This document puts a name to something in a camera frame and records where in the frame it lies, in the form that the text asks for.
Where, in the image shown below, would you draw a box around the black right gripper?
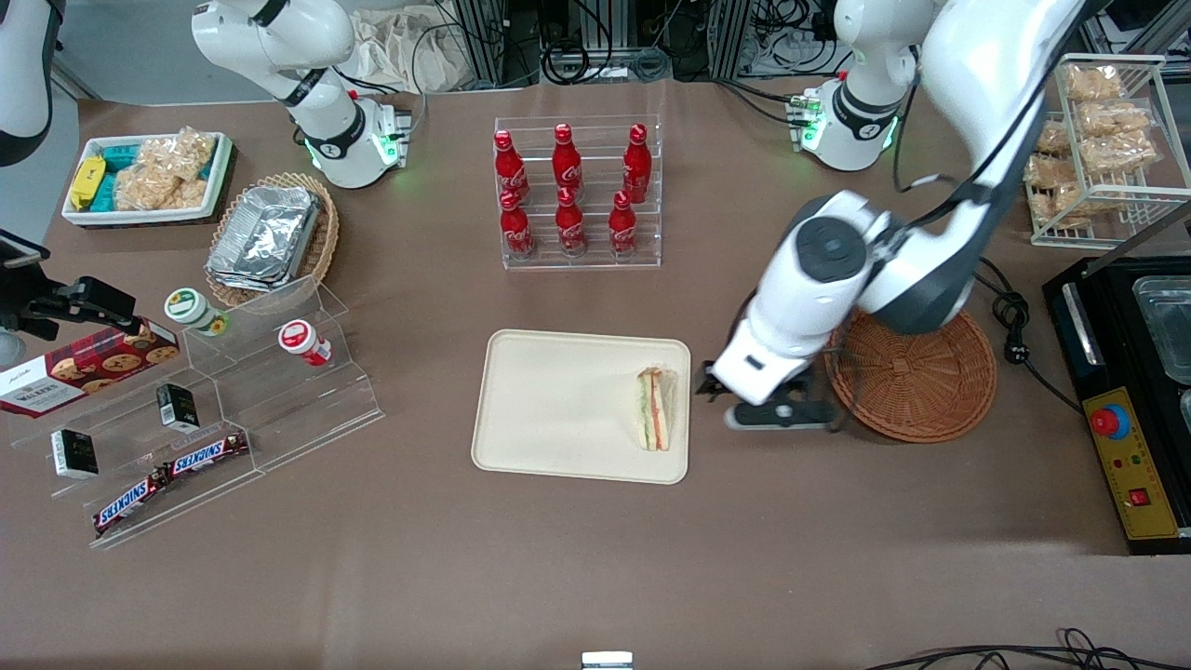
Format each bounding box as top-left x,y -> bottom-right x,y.
0,268 -> 141,343

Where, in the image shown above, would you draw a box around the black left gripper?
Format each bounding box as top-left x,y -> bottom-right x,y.
696,360 -> 834,408

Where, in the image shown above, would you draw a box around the triangle sandwich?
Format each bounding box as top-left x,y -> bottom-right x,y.
636,367 -> 679,452

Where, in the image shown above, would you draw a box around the cream plastic tray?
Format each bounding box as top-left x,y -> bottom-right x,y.
471,328 -> 692,485

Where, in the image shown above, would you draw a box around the round brown wicker basket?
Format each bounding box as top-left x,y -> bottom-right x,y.
824,307 -> 997,444

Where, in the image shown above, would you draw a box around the oval light wicker basket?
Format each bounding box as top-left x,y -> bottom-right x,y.
205,172 -> 341,310

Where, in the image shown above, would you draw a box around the Walkers shortbread cookie box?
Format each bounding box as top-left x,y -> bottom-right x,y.
0,319 -> 181,419

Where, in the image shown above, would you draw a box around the green lidded sunflower cup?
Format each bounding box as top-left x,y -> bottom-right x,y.
165,288 -> 230,337

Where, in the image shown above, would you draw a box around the yellow snack packet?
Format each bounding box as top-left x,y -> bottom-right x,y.
70,155 -> 106,210

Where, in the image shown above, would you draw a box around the bagged rice cracker snack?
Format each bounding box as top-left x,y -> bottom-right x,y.
114,166 -> 207,211
140,127 -> 217,182

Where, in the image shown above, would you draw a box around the black box with barcode label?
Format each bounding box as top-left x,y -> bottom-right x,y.
156,383 -> 199,433

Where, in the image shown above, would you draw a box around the teal snack packet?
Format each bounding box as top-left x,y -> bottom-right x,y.
98,144 -> 142,213

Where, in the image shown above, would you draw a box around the black box with white side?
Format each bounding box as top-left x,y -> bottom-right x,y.
51,429 -> 100,479

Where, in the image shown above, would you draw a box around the white rectangular bin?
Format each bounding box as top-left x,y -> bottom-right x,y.
61,131 -> 234,228

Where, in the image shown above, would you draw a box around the aluminium foil container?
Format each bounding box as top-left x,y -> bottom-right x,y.
207,184 -> 323,292

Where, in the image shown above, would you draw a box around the red Coca-Cola bottle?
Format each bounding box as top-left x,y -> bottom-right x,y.
609,191 -> 639,257
555,187 -> 588,257
553,123 -> 583,196
500,190 -> 536,259
622,124 -> 652,204
493,128 -> 529,204

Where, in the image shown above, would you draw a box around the clear acrylic bottle rack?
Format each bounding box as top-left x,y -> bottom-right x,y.
493,114 -> 663,271

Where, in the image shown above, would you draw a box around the Snickers chocolate bar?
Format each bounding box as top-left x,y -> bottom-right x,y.
164,432 -> 250,479
93,470 -> 170,535

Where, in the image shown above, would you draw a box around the red lidded cup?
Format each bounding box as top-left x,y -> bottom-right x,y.
278,320 -> 332,367

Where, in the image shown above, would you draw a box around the clear acrylic stepped stand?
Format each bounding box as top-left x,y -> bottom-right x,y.
9,275 -> 385,550

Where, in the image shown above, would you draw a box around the black countertop appliance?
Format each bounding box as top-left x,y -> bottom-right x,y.
1042,207 -> 1191,556

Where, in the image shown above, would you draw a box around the white cloth bag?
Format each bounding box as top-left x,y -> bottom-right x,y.
349,7 -> 471,94

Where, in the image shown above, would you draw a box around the steel pan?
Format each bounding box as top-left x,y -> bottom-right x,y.
1131,275 -> 1191,384

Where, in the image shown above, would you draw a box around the black power cable with plug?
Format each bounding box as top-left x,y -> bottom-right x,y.
972,259 -> 1085,415

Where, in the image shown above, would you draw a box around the black cable bundle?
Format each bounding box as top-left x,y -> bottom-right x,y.
542,0 -> 673,85

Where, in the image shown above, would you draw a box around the aluminium frame post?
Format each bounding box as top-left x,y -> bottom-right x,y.
448,0 -> 541,89
712,0 -> 755,80

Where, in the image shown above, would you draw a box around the black floor cables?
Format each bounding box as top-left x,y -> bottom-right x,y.
865,629 -> 1191,670

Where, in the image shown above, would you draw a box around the white wire rack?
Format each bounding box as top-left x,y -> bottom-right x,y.
1024,54 -> 1191,250

